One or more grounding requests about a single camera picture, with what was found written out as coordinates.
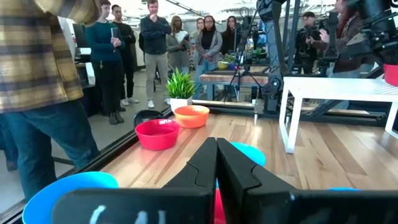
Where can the grey smartphone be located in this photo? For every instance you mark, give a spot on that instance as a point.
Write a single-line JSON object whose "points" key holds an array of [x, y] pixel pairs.
{"points": [[114, 32]]}

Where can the red plastic mini bowl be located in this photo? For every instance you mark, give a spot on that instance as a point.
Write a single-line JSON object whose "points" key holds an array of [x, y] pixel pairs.
{"points": [[157, 133], [391, 74], [219, 208]]}

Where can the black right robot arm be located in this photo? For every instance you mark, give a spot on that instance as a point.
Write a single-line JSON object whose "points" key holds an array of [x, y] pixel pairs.
{"points": [[271, 46]]}

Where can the person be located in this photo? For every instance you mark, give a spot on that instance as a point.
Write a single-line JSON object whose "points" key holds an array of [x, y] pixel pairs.
{"points": [[345, 67], [177, 53], [104, 56], [207, 46], [198, 26], [306, 53], [155, 46], [37, 77], [129, 62], [229, 40]]}

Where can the yellow bowl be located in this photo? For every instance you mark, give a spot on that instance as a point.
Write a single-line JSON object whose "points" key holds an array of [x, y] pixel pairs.
{"points": [[222, 65]]}

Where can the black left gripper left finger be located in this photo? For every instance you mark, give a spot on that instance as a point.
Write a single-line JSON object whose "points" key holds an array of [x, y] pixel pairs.
{"points": [[192, 174]]}

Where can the blue plastic mini bowl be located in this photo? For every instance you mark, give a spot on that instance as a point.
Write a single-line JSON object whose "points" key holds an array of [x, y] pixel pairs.
{"points": [[40, 202], [342, 188], [253, 154]]}

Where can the white perforated metal shelf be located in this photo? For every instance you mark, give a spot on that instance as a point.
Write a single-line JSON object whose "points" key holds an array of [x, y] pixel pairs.
{"points": [[329, 90]]}

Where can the green plant in white pot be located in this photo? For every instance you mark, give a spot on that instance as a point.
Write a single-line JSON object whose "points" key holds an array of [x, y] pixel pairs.
{"points": [[180, 87]]}

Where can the wooden top workbench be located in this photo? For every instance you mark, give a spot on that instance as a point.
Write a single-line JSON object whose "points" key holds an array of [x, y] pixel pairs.
{"points": [[233, 78]]}

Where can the orange plastic mini bowl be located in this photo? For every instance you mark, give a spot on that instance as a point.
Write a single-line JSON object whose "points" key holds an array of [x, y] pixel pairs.
{"points": [[191, 116]]}

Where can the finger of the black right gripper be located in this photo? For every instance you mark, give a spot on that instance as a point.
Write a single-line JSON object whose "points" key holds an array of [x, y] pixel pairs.
{"points": [[357, 46]]}

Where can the black photo camera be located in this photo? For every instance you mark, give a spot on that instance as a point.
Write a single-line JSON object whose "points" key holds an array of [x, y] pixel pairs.
{"points": [[309, 31]]}

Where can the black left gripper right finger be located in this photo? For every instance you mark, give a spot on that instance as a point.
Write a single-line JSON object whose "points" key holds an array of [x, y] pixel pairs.
{"points": [[236, 174]]}

